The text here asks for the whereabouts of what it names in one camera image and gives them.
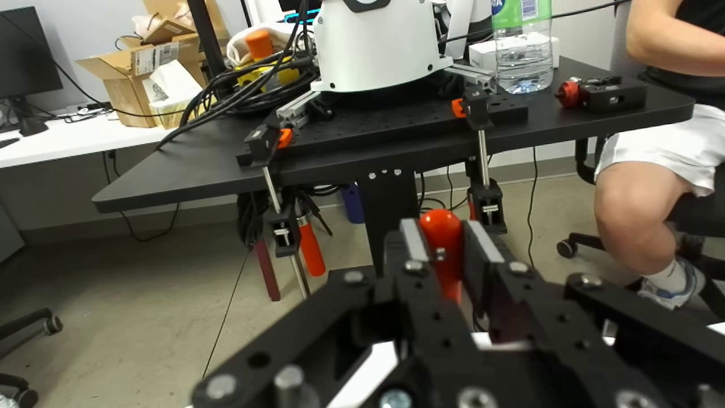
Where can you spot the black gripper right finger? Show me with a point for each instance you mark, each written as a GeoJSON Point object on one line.
{"type": "Point", "coordinates": [523, 307]}

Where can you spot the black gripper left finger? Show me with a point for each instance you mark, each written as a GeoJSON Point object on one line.
{"type": "Point", "coordinates": [437, 347]}

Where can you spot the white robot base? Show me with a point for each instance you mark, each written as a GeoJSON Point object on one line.
{"type": "Point", "coordinates": [374, 45]}

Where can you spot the seated person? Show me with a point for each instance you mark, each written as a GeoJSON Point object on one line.
{"type": "Point", "coordinates": [645, 174]}

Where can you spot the black workbench table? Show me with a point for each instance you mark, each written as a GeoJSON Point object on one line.
{"type": "Point", "coordinates": [382, 148]}

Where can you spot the clear water bottle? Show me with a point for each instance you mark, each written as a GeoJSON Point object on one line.
{"type": "Point", "coordinates": [523, 39]}

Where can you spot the cardboard box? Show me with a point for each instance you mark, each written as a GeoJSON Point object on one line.
{"type": "Point", "coordinates": [158, 72]}

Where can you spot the black computer monitor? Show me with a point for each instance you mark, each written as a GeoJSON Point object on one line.
{"type": "Point", "coordinates": [25, 67]}

